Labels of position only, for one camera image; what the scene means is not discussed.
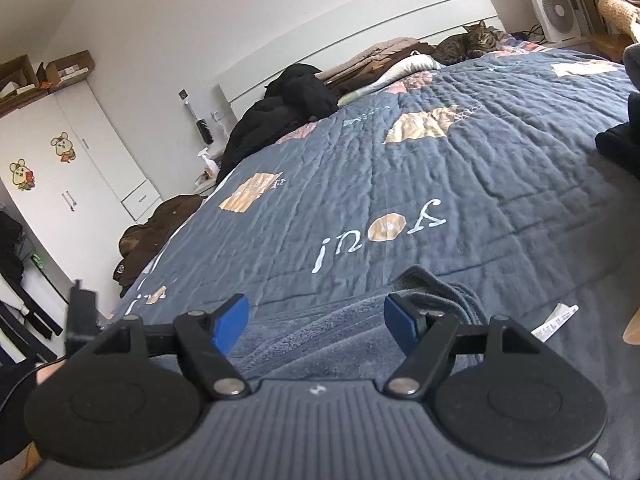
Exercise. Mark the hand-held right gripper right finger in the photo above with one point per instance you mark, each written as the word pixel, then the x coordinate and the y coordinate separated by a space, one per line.
pixel 402 322

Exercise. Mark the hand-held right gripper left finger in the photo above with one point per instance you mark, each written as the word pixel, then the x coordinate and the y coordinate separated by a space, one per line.
pixel 230 322

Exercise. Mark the person's left forearm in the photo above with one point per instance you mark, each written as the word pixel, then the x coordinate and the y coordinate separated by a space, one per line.
pixel 20 400

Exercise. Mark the black cloth with white logo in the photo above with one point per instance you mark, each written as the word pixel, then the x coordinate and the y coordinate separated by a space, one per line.
pixel 121 271

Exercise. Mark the green tag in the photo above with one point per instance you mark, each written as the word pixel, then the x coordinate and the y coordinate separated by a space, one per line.
pixel 37 260

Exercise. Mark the grey hanging cloth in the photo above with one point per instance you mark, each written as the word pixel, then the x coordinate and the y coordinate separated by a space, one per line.
pixel 26 250

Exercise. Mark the black hooded jacket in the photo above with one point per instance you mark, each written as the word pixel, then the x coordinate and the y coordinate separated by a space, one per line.
pixel 10 250

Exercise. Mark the brown coat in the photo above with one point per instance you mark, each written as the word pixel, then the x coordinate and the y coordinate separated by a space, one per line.
pixel 160 230

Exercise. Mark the white wardrobe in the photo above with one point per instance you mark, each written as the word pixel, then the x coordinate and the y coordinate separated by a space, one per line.
pixel 75 200

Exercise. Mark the printed grey quilt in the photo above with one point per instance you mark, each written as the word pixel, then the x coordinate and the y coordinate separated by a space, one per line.
pixel 400 185

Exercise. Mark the white nightstand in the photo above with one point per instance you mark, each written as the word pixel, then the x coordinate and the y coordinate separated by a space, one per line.
pixel 206 186

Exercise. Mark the cartoon animal sticker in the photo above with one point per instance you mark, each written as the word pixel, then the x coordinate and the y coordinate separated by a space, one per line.
pixel 22 174
pixel 62 147

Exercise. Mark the white spray bottle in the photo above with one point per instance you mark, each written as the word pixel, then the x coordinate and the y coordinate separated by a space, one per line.
pixel 210 164

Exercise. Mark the black hairbrush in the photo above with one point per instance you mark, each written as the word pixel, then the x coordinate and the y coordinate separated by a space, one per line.
pixel 204 131

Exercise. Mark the black coat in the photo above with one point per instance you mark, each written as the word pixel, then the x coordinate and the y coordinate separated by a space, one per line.
pixel 280 110

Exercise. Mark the small cardboard box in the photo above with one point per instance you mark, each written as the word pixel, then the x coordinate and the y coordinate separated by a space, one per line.
pixel 65 72

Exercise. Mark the dark folded garment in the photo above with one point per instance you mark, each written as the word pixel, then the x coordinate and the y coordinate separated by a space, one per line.
pixel 622 145

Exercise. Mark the tabby cat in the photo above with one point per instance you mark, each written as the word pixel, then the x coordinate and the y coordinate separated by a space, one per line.
pixel 465 42

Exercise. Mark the white headboard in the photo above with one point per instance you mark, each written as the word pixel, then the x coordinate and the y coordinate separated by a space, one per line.
pixel 350 25

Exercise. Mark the white box fan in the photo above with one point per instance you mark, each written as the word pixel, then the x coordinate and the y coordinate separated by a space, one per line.
pixel 560 10

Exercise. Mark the tan woven thing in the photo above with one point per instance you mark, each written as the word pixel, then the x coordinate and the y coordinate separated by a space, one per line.
pixel 620 15

